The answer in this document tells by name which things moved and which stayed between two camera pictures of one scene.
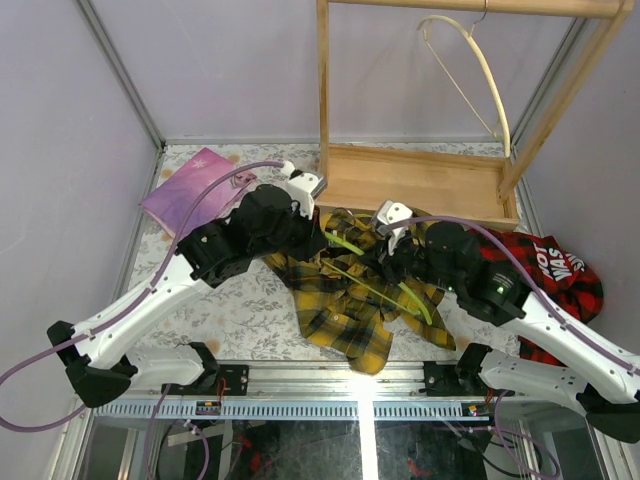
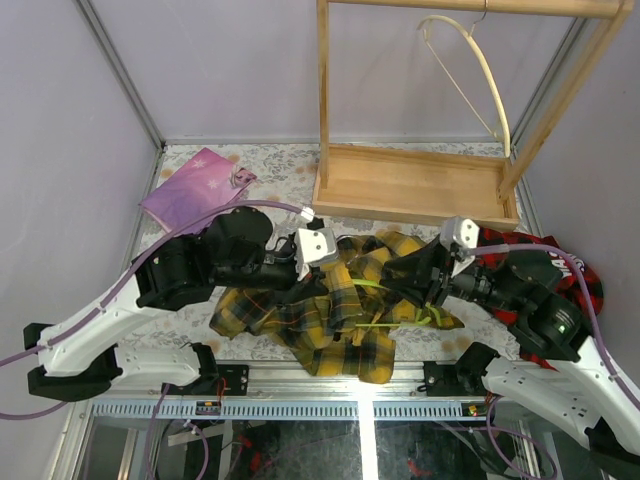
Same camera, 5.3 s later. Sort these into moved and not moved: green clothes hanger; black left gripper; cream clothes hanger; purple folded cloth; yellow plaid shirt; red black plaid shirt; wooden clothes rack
Moved: black left gripper; yellow plaid shirt; green clothes hanger
Not moved: purple folded cloth; wooden clothes rack; cream clothes hanger; red black plaid shirt
